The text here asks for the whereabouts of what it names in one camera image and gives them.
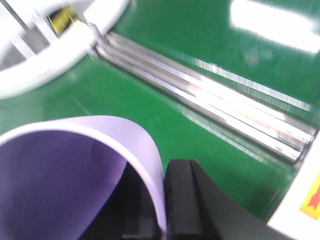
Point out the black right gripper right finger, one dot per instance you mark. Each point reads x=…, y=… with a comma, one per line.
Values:
x=198, y=209

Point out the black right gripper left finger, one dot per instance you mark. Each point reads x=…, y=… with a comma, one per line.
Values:
x=128, y=214

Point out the white outer conveyor rim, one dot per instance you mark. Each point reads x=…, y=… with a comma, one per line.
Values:
x=298, y=214

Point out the green circular conveyor belt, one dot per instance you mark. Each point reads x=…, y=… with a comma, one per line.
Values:
x=268, y=50

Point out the lavender purple cup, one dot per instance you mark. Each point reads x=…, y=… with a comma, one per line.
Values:
x=55, y=176

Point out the steel conveyor rollers right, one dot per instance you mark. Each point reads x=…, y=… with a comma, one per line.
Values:
x=264, y=125

